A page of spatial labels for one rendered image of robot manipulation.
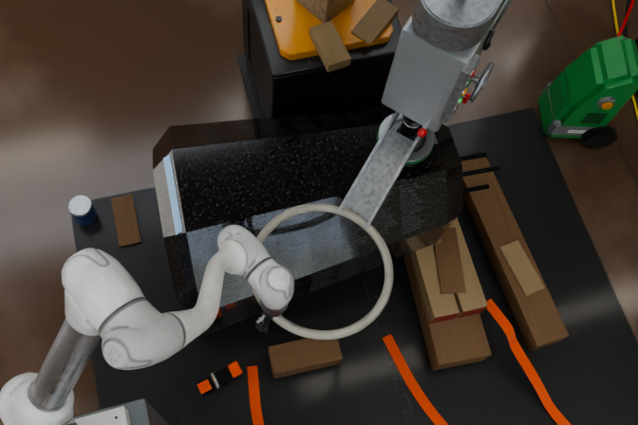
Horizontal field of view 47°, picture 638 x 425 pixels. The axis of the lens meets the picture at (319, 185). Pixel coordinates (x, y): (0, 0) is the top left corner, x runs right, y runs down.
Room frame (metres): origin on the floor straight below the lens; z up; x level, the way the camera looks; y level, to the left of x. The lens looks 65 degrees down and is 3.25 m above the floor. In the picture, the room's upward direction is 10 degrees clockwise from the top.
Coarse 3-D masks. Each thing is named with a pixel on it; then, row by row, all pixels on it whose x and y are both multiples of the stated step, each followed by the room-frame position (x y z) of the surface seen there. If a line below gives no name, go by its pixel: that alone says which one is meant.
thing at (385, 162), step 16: (384, 144) 1.27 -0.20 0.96; (400, 144) 1.28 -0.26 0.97; (416, 144) 1.27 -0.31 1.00; (368, 160) 1.19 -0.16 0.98; (384, 160) 1.21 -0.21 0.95; (400, 160) 1.22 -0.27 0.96; (368, 176) 1.15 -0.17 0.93; (384, 176) 1.16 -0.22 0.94; (352, 192) 1.08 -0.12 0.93; (368, 192) 1.10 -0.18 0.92; (384, 192) 1.10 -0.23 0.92; (352, 208) 1.03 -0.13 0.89; (368, 208) 1.04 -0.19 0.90; (368, 224) 0.97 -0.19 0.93
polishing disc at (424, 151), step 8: (384, 120) 1.44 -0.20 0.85; (400, 120) 1.45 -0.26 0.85; (384, 128) 1.40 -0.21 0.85; (392, 128) 1.41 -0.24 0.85; (432, 136) 1.41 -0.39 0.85; (424, 144) 1.36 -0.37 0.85; (432, 144) 1.37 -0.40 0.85; (416, 152) 1.33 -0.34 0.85; (424, 152) 1.33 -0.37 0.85; (408, 160) 1.28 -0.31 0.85; (416, 160) 1.29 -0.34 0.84
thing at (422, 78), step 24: (408, 24) 1.36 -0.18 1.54; (408, 48) 1.32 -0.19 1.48; (432, 48) 1.30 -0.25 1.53; (480, 48) 1.40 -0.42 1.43; (408, 72) 1.31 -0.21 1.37; (432, 72) 1.29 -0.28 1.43; (456, 72) 1.26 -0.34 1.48; (384, 96) 1.34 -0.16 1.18; (408, 96) 1.30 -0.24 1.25; (432, 96) 1.28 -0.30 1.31; (432, 120) 1.27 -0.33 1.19
